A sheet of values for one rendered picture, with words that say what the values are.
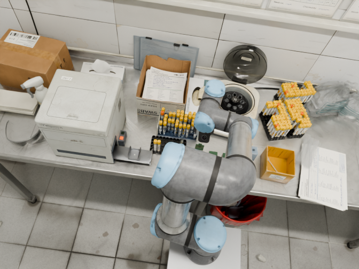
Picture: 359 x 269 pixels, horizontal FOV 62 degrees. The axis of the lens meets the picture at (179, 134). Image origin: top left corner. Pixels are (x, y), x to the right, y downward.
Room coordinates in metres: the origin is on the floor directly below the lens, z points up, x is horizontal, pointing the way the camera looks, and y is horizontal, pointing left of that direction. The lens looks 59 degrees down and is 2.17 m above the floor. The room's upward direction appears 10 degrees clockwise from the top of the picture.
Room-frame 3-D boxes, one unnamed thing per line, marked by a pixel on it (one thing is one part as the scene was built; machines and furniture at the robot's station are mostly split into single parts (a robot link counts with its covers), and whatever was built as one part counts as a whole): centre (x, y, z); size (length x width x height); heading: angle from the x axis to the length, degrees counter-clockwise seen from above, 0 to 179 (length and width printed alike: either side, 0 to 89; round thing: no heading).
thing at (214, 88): (0.71, -0.10, 1.29); 0.09 x 0.08 x 0.11; 171
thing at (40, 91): (0.77, 0.67, 1.00); 0.09 x 0.08 x 0.24; 1
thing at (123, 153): (0.59, 0.21, 0.92); 0.21 x 0.07 x 0.05; 91
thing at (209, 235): (0.25, -0.16, 1.08); 0.13 x 0.12 x 0.14; 81
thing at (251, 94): (0.93, -0.25, 0.94); 0.30 x 0.24 x 0.12; 172
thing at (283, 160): (0.66, -0.48, 0.93); 0.13 x 0.13 x 0.10; 88
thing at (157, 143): (0.68, 0.04, 0.93); 0.17 x 0.09 x 0.11; 92
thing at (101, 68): (1.03, 0.46, 0.94); 0.22 x 0.12 x 0.13; 95
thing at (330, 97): (1.12, -0.76, 0.97); 0.26 x 0.17 x 0.19; 112
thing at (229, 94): (0.95, -0.25, 0.97); 0.15 x 0.15 x 0.07
